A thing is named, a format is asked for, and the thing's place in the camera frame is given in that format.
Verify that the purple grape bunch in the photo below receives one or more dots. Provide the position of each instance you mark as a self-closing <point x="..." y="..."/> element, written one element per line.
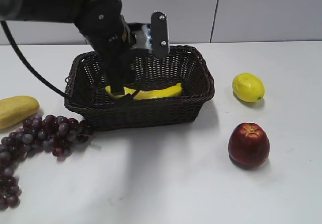
<point x="55" y="135"/>

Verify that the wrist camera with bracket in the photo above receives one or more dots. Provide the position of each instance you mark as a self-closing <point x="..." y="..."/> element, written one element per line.
<point x="151" y="38"/>

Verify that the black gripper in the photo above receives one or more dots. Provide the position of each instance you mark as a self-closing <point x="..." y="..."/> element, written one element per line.
<point x="110" y="39"/>

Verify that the black wicker basket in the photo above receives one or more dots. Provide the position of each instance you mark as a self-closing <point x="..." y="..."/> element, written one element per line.
<point x="184" y="65"/>

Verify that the yellow mango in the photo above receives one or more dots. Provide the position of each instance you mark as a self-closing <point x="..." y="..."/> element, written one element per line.
<point x="17" y="108"/>

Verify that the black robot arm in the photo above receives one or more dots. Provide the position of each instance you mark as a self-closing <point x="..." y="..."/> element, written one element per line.
<point x="78" y="12"/>

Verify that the yellow banana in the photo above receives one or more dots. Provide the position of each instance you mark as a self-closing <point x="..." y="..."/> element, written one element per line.
<point x="173" y="91"/>

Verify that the yellow lemon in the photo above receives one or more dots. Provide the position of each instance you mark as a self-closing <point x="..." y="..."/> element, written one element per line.
<point x="248" y="88"/>

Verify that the red apple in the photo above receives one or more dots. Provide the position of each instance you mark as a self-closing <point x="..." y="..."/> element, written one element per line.
<point x="248" y="145"/>

